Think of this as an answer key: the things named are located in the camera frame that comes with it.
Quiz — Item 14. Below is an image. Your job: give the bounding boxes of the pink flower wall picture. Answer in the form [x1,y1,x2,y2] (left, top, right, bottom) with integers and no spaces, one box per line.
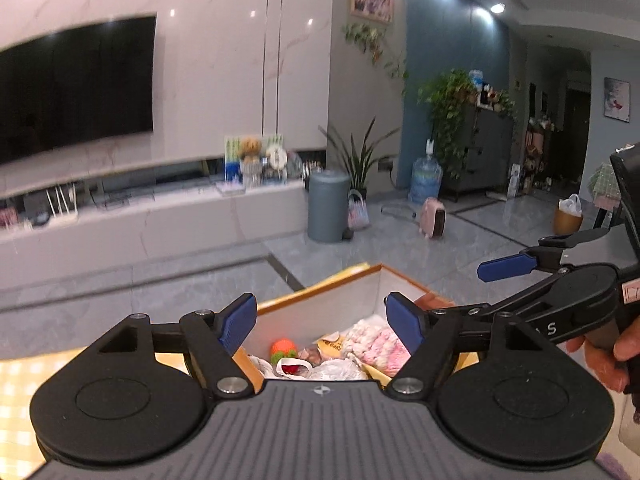
[602,77,631,122]

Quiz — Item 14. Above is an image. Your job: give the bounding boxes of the small toys on cabinet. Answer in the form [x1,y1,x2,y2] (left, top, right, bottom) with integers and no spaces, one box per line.
[467,70,516,111]

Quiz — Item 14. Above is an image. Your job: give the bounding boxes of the yellow snack packet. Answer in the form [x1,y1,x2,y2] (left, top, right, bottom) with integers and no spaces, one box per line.
[315,331,348,358]

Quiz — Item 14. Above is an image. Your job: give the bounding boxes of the green white gift box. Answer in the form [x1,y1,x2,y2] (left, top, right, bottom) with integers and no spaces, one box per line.
[223,132,286,192]

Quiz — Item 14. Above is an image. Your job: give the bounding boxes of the leafy plant on cabinet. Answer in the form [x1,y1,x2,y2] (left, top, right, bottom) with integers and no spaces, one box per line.
[417,69,481,181]

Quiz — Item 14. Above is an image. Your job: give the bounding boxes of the blue water jug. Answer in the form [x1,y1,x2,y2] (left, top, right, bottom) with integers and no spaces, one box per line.
[409,140,444,205]

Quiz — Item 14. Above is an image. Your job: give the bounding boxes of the black wall television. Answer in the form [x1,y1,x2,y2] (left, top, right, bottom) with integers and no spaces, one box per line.
[0,15,158,166]

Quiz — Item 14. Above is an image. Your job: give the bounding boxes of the framed wall picture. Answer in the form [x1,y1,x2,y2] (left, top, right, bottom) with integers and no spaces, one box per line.
[348,0,395,24]

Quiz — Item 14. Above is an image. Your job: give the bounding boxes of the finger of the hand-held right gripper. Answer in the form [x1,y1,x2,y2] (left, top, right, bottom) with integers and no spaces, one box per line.
[464,269,577,347]
[476,230,617,283]

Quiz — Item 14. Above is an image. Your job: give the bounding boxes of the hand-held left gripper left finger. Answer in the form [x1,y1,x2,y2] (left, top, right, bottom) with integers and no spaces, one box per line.
[90,292,258,399]

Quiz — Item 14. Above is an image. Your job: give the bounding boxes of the white router with antennas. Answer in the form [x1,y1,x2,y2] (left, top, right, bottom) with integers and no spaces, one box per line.
[45,182,81,226]

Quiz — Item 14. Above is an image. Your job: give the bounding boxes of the orange knitted toy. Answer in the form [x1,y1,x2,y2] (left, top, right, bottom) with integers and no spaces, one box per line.
[270,340,299,365]

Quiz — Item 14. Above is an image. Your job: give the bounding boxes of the potted long-leaf plant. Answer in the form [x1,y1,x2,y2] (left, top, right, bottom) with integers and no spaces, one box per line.
[319,116,401,201]

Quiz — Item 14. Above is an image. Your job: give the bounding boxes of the white plastic bag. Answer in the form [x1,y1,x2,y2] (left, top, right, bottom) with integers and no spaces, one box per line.
[247,355,371,381]

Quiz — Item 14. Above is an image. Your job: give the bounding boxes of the person's right hand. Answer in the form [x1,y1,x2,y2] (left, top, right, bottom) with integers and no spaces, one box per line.
[565,316,640,395]

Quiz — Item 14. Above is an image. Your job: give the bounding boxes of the grey trash bin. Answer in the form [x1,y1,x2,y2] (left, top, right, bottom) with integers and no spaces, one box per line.
[306,170,353,243]

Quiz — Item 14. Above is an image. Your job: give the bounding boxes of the orange cardboard box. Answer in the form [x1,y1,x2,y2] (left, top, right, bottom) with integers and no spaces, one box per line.
[232,262,481,393]

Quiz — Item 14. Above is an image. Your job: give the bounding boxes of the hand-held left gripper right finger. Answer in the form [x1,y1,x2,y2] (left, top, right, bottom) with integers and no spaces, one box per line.
[386,292,540,401]

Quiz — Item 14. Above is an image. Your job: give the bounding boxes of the pink checked bag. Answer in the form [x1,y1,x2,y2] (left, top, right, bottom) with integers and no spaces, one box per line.
[347,189,371,231]

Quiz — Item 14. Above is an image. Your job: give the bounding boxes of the white marble television bench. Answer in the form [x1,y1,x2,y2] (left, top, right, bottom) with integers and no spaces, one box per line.
[0,180,308,291]

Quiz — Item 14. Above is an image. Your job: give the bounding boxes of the brown teddy bear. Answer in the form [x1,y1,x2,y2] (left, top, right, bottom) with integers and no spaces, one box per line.
[240,136,263,186]

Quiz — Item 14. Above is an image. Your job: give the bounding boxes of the small pink heater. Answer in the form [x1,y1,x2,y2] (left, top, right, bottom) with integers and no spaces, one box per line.
[417,197,448,240]

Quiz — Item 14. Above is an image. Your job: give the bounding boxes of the white fabric pouch with strap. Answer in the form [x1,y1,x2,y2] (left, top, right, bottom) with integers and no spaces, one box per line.
[275,357,313,378]

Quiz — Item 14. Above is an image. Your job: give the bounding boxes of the pink white knitted sock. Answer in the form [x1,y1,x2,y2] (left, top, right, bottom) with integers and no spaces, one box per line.
[342,317,413,376]

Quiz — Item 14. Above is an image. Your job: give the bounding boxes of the brown basket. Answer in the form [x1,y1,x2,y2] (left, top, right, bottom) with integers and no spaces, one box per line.
[553,205,585,236]

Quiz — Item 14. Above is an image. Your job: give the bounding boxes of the green checked tablecloth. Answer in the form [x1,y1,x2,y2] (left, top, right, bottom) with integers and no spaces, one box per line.
[587,162,623,211]

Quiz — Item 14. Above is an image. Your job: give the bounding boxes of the dark grey cabinet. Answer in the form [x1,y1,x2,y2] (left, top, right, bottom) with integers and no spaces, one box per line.
[442,105,516,203]

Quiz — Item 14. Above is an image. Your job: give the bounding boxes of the hanging vine plant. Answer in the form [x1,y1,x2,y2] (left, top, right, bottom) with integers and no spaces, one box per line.
[342,22,408,96]

